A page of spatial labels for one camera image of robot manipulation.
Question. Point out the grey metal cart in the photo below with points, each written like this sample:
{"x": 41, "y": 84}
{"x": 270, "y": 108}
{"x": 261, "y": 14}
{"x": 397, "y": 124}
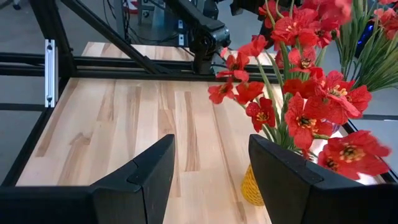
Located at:
{"x": 155, "y": 21}

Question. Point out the silver metal bracket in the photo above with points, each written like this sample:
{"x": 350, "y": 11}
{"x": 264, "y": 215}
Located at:
{"x": 51, "y": 74}

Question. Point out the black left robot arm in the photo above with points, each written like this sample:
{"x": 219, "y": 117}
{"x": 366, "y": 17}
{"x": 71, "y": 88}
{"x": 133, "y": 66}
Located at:
{"x": 205, "y": 28}

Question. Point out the red artificial flower bunch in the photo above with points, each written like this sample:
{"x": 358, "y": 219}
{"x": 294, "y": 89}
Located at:
{"x": 351, "y": 154}
{"x": 293, "y": 29}
{"x": 248, "y": 91}

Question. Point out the yellow glass vase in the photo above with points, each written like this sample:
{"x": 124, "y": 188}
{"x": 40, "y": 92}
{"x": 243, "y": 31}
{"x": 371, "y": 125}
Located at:
{"x": 250, "y": 188}

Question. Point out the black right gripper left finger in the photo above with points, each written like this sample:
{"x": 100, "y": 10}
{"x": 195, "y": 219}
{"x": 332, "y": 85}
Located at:
{"x": 130, "y": 199}

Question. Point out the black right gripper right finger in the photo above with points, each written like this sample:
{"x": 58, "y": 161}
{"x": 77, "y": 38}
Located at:
{"x": 295, "y": 196}

